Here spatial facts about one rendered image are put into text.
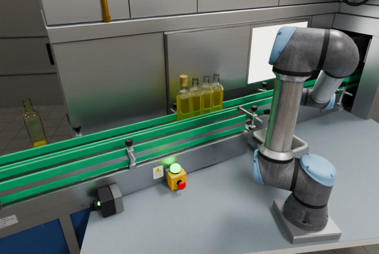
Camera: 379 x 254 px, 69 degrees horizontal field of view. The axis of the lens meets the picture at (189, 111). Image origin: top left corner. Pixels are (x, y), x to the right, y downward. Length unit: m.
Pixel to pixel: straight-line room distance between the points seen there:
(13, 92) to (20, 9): 1.05
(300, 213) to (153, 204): 0.55
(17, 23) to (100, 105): 2.65
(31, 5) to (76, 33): 2.58
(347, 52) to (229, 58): 0.75
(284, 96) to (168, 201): 0.62
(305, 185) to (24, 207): 0.95
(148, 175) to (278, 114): 0.59
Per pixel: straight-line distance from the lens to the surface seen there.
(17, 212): 1.17
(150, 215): 1.13
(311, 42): 0.84
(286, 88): 0.88
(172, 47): 1.30
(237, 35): 1.48
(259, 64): 1.63
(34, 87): 4.04
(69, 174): 1.12
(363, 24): 1.93
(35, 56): 3.88
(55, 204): 1.16
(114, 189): 1.13
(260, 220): 1.13
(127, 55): 1.27
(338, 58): 0.86
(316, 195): 1.02
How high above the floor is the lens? 1.58
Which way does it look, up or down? 27 degrees down
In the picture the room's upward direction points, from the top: 1 degrees counter-clockwise
